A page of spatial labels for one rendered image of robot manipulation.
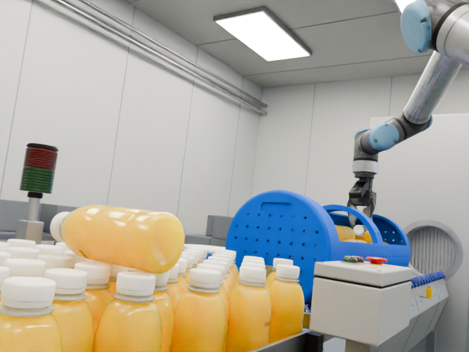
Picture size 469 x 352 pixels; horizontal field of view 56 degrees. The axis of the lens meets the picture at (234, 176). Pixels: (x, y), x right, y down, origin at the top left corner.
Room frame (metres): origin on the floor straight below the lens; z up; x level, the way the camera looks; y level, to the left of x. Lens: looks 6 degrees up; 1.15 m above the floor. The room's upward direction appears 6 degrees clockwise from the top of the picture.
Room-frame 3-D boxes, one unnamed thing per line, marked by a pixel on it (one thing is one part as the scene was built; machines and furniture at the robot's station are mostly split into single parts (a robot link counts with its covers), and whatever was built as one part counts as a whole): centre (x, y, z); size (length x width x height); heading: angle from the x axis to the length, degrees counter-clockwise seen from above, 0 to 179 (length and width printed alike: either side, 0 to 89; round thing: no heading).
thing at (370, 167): (1.63, -0.48, 1.40); 0.10 x 0.09 x 0.05; 56
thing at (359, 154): (1.63, -0.49, 1.48); 0.10 x 0.09 x 0.12; 4
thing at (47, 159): (0.92, 0.41, 1.23); 0.06 x 0.06 x 0.04
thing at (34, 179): (0.92, 0.41, 1.18); 0.06 x 0.06 x 0.05
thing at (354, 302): (0.71, -0.23, 1.05); 0.20 x 0.10 x 0.10; 146
